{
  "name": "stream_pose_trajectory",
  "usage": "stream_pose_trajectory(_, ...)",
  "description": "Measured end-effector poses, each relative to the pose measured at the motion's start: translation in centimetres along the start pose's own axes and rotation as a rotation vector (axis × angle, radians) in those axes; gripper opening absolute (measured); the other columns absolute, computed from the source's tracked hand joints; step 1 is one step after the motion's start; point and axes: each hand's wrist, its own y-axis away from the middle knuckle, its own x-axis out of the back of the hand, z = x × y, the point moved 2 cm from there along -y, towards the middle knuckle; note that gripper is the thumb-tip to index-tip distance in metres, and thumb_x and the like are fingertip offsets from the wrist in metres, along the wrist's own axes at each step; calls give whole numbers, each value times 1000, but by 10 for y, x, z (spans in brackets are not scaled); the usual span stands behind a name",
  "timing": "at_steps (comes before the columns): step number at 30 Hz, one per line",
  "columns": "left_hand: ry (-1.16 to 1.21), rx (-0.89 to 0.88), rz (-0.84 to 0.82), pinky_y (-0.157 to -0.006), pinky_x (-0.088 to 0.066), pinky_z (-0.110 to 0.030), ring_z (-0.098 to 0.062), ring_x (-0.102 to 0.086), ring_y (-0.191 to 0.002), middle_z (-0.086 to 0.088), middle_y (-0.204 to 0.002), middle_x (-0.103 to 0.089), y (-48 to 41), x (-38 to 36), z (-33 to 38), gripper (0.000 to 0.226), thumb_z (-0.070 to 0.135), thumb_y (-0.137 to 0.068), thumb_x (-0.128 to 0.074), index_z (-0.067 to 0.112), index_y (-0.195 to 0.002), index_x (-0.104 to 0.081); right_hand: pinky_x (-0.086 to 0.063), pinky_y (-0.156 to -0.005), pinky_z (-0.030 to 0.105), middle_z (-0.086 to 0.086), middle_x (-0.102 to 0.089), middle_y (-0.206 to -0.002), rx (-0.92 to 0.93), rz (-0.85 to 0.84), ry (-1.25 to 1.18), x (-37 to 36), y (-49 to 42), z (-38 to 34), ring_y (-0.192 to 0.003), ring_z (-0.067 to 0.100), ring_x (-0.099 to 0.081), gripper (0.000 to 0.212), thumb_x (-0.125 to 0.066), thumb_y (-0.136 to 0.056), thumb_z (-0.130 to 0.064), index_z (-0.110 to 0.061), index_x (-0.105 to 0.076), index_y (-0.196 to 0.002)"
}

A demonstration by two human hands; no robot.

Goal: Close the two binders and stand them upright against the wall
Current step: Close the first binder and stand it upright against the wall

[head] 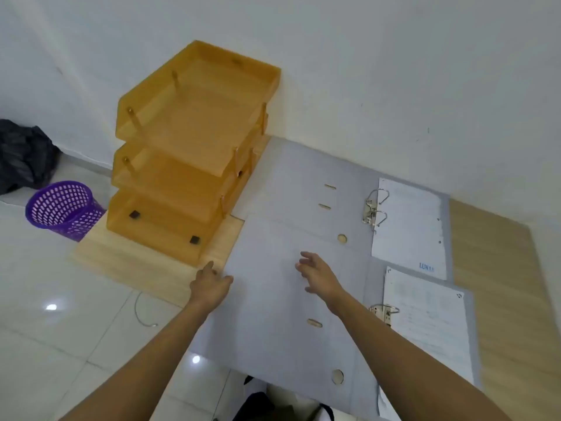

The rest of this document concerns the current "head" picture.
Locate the orange stacked document tray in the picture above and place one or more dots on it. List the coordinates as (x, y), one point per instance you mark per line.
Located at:
(188, 140)

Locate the purple plastic waste basket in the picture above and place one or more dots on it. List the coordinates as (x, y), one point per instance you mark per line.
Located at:
(61, 210)

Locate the black plastic bag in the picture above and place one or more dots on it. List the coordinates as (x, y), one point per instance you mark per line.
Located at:
(24, 157)

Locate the person's right hand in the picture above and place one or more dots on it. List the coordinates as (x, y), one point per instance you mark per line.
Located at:
(320, 280)

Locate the person's dark trousers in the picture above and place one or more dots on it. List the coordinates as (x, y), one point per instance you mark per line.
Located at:
(256, 407)

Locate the white paper stack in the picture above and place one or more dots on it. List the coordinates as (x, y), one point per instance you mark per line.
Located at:
(412, 232)
(434, 320)

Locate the person's left hand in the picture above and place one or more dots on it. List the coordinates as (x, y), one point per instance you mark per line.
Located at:
(208, 289)

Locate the grey ring binder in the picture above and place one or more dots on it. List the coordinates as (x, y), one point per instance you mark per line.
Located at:
(298, 179)
(271, 333)

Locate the person's right forearm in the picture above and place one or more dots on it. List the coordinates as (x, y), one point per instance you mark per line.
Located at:
(403, 368)

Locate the person's left forearm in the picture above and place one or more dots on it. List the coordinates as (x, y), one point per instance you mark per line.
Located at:
(144, 372)

